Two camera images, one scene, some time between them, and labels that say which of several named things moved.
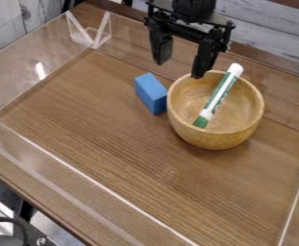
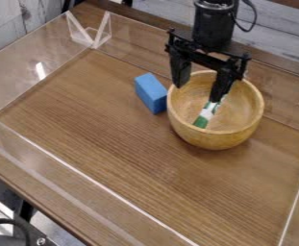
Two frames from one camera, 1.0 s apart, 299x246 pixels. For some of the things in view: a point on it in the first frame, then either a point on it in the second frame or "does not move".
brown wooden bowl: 234,118 does not move
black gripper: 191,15 -> 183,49
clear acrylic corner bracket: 88,36 does not move
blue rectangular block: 151,92 does not move
